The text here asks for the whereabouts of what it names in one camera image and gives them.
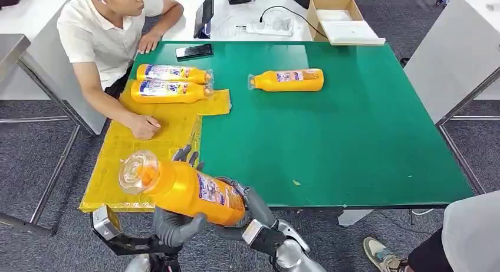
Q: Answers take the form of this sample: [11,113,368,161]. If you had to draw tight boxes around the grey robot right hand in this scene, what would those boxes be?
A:
[212,176,279,241]

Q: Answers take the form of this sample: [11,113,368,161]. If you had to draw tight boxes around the person's right hand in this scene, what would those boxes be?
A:
[126,112,162,141]

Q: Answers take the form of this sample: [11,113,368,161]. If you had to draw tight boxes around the person's left hand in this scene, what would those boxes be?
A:
[137,30,163,55]

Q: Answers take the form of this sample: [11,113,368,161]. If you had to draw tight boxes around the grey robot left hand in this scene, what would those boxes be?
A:
[153,145,209,248]

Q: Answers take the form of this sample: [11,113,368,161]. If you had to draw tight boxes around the orange drink bottle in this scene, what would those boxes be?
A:
[247,68,325,93]
[117,150,247,227]
[130,79,214,104]
[136,64,214,86]

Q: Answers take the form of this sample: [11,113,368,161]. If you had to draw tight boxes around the yellow sheet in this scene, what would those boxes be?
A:
[79,78,232,214]

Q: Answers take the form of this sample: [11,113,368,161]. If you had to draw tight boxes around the black smartphone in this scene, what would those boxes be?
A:
[175,43,215,62]

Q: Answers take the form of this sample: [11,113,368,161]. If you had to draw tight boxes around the seated person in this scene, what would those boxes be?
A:
[57,0,185,141]

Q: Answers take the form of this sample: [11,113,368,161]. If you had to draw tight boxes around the black tablet on stand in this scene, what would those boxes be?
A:
[193,0,215,40]

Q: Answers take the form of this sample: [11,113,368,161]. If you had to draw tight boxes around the white desk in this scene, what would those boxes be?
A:
[161,0,314,42]

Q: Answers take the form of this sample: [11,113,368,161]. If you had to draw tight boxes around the white side table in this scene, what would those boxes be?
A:
[0,0,108,136]

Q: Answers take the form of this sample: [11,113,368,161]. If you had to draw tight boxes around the white power strip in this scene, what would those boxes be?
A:
[245,17,295,38]

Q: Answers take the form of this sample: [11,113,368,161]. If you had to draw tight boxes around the green table mat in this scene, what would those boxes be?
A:
[129,40,475,209]

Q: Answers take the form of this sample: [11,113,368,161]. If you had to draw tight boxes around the open cardboard box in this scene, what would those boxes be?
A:
[306,0,386,47]

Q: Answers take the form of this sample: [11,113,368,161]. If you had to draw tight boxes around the white flat board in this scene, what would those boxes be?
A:
[319,19,386,47]

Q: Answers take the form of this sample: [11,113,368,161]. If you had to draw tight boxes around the standing person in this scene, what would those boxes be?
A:
[363,190,500,272]

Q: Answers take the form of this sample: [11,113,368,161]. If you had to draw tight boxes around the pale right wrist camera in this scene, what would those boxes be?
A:
[241,218,288,258]

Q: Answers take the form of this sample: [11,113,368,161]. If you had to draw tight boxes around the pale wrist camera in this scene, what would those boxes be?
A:
[90,205,123,242]
[241,218,288,258]

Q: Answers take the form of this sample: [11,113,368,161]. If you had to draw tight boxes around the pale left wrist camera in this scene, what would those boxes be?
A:
[90,205,123,242]

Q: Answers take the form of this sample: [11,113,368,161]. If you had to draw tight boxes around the white table bracket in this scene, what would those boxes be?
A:
[337,209,374,228]

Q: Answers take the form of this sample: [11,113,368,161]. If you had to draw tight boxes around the black power cable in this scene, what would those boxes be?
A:
[259,5,327,39]

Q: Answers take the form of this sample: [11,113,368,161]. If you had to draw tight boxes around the white table with metal frame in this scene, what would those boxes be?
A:
[403,0,500,196]

